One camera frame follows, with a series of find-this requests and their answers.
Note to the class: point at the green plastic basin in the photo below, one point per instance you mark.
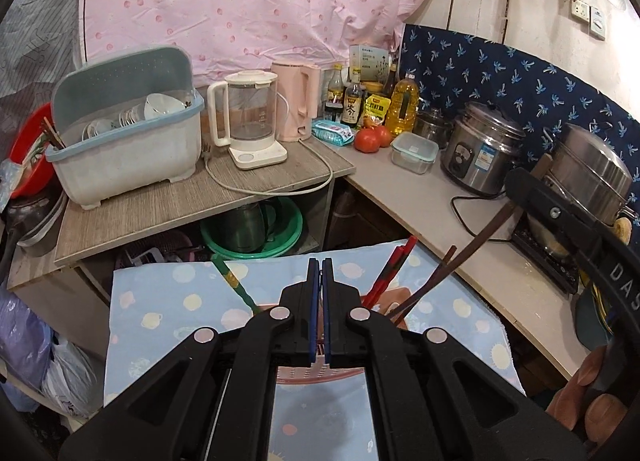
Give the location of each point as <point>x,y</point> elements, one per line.
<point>287,231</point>

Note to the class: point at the pink dotted curtain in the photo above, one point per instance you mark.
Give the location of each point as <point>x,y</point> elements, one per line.
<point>250,1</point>

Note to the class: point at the dark soy sauce bottle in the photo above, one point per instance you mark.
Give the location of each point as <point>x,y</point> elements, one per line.
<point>352,108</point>

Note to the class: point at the dark teal cloth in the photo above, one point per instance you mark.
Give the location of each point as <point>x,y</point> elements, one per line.
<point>592,316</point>

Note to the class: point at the red chopstick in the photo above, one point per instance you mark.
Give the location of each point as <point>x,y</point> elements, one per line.
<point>382,276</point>
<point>397,261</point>

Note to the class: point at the yellow seasoning packet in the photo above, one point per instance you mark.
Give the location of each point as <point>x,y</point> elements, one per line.
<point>377,110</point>

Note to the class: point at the white glass kettle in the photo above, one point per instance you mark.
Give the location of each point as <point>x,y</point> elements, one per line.
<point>250,116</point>

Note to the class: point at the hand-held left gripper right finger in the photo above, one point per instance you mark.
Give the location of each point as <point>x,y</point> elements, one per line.
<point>328,301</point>

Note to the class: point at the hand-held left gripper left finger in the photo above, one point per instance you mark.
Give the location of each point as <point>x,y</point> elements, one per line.
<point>313,301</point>

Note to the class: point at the red plastic basin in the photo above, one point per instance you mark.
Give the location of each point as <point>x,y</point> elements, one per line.
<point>30,151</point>

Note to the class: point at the dish drainer box with lid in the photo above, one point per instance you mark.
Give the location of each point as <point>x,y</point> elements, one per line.
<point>125,166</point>

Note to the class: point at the steel kettle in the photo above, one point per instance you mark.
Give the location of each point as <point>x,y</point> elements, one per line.
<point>245,228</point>

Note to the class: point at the glass food container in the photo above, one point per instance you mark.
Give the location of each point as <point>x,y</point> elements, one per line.
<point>414,153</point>

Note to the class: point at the dark sauce bottle yellow cap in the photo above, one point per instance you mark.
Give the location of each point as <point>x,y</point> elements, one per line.
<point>334,96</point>

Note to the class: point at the blue polka dot tablecloth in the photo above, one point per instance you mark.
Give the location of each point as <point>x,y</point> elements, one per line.
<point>165,306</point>

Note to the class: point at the grey patterned cloth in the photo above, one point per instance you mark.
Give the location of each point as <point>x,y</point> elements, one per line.
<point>35,16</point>

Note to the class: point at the small steel pot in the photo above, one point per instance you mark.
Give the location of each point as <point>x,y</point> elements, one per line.
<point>432,128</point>

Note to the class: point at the pink electric kettle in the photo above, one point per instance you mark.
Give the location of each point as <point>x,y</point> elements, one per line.
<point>295,101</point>

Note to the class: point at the white wall socket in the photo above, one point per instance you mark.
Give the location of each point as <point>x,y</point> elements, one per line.
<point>580,10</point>

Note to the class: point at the black induction cooker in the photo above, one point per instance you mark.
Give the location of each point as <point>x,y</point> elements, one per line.
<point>545,256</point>

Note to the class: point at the white plastic bag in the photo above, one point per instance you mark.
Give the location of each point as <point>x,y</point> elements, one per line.
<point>70,376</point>

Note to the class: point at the white wall switch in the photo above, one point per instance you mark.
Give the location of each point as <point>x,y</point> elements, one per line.
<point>597,22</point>

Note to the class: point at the wooden cabinet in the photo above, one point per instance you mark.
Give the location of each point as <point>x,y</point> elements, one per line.
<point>175,206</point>

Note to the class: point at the cooking oil bottle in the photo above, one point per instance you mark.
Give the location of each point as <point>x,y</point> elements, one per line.
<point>402,108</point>

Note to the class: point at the steel rice cooker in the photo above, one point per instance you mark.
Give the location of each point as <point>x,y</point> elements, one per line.
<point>480,151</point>

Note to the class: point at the white bowl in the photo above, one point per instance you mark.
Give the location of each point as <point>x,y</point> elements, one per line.
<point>162,106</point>

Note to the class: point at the purple plastic bag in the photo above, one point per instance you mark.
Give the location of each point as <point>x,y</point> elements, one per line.
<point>22,346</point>

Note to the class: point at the wet wipes pack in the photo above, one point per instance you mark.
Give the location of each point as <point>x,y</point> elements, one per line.
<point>332,132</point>

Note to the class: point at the dark frying pan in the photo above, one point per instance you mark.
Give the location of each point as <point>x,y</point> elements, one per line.
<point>35,221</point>

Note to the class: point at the steel steamer pot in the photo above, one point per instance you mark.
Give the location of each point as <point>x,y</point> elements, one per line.
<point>590,176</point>

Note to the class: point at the person's right hand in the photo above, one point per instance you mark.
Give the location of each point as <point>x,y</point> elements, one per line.
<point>570,401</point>

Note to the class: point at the pink utensil holder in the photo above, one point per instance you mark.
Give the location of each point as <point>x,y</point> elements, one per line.
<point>325,376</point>

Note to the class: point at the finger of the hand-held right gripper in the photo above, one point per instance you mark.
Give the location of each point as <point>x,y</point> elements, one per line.
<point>550,208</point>

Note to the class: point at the white carton box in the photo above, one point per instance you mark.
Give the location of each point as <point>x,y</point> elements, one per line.
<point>369,63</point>

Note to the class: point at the red tomato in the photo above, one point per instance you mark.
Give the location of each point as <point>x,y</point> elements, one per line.
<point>386,135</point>
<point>367,141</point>

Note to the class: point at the green chopstick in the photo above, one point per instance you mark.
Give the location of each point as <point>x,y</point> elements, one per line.
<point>235,283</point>

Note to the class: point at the dark blue printed cloth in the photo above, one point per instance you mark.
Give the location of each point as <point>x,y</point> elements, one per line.
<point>500,71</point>

